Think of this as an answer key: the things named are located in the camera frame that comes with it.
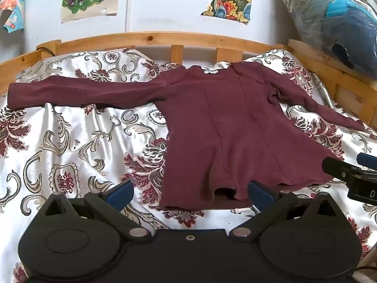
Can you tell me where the cartoon girl wall poster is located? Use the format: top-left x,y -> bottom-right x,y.
0,0 -> 28,33

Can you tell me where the wooden bed frame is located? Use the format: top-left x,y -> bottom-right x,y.
0,31 -> 377,128

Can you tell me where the maroon long-sleeve shirt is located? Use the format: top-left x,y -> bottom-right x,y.
7,61 -> 367,211

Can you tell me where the white wall pipe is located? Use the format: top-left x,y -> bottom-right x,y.
125,0 -> 135,33

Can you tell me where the floral satin blanket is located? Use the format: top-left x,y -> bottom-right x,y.
0,49 -> 377,283

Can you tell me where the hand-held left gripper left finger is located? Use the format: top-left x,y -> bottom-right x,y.
44,180 -> 152,241

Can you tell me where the black cable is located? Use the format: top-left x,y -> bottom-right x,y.
37,45 -> 57,57

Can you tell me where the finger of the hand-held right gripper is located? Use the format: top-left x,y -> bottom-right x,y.
356,153 -> 377,171
322,156 -> 359,181

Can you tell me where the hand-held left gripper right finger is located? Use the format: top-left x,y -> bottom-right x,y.
230,180 -> 344,239

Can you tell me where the clear bag with blue bedding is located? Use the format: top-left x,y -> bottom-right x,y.
280,0 -> 377,76

